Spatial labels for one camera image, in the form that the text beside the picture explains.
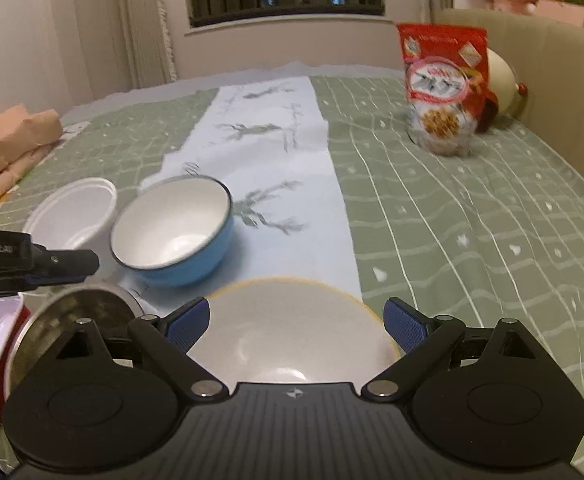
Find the pink box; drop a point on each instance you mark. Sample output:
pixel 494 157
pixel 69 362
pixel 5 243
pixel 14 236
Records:
pixel 567 12

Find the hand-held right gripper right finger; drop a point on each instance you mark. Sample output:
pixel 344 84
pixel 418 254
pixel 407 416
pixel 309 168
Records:
pixel 402 325

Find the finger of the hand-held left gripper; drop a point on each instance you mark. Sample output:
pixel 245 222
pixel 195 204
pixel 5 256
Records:
pixel 74 265

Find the green checked bed sheet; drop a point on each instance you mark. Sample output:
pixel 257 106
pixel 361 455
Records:
pixel 472 220

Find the red cereal bag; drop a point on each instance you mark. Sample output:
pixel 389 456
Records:
pixel 442 95

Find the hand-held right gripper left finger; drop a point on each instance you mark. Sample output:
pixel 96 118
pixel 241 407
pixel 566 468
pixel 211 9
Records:
pixel 189 325

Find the white ceramic bowl yellow rim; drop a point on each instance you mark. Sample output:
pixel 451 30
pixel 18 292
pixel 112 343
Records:
pixel 292 330

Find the beige padded headboard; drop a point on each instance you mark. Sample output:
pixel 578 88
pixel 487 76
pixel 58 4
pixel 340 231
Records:
pixel 562 85

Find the blue enamel bowl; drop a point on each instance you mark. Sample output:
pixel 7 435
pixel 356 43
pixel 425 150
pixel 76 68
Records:
pixel 171 230

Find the white deer print cloth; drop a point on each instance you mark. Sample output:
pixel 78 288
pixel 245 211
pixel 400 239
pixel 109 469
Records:
pixel 272 135

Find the white plastic cup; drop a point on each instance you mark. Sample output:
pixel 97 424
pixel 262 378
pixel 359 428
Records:
pixel 69 215

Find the stainless steel bowl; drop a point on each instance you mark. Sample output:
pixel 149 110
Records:
pixel 71 305

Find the cream round plush toy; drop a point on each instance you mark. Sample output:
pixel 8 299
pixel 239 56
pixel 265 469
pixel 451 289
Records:
pixel 502 80

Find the peach folded duvet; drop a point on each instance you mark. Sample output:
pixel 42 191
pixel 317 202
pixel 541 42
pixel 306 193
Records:
pixel 6 145

